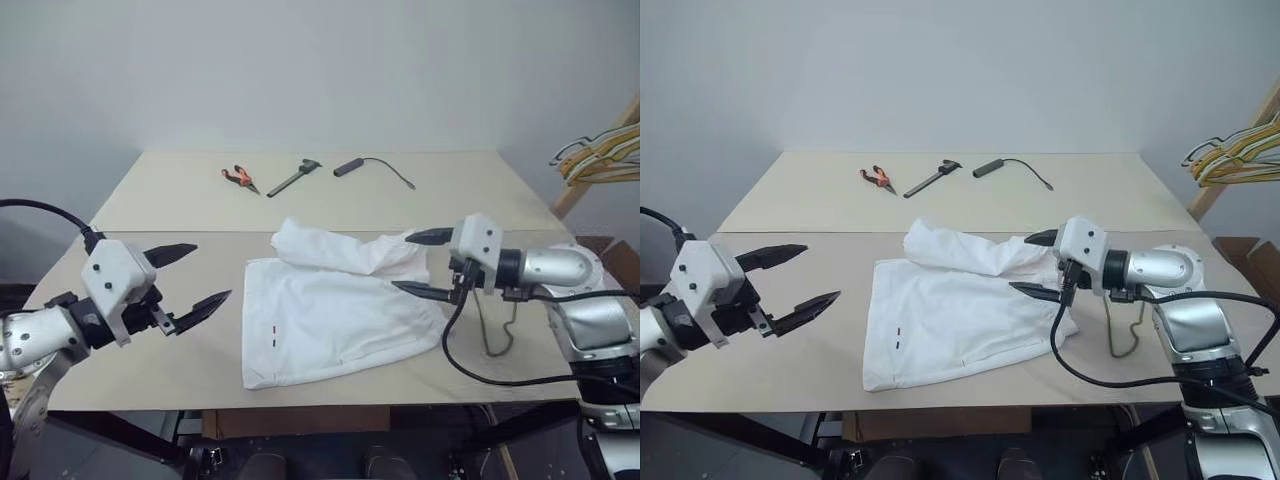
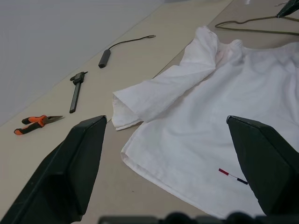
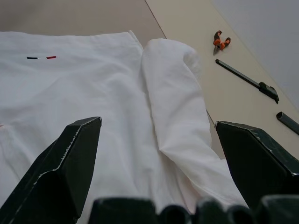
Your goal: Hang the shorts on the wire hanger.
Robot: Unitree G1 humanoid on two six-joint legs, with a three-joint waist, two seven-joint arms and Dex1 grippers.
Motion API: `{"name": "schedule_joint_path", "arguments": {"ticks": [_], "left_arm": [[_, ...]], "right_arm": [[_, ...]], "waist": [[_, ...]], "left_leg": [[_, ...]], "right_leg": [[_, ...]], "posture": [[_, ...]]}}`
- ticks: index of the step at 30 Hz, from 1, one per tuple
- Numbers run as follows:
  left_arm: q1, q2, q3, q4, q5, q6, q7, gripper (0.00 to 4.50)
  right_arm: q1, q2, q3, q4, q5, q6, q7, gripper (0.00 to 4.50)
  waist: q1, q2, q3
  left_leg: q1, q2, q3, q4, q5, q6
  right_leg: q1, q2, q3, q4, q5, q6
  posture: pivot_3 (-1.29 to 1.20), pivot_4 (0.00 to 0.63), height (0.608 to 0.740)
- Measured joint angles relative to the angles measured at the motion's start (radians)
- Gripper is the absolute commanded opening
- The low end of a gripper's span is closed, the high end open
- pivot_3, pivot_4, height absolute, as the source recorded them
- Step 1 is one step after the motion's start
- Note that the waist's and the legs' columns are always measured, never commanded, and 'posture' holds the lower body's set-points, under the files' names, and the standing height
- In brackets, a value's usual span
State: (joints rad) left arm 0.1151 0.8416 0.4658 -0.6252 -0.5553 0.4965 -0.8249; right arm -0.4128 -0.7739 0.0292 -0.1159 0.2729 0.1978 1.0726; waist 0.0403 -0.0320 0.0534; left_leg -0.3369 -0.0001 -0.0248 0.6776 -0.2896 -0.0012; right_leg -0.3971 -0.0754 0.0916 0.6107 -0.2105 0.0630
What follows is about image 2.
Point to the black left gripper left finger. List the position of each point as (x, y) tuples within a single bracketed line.
[(60, 168)]

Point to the black caliper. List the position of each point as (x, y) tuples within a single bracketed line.
[(76, 98)]

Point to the white cloth garment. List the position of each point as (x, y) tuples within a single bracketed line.
[(198, 116)]

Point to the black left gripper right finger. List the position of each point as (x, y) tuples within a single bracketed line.
[(268, 163)]

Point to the orange and black pliers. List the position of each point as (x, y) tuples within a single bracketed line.
[(39, 121)]

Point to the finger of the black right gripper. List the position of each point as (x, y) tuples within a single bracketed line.
[(290, 7)]

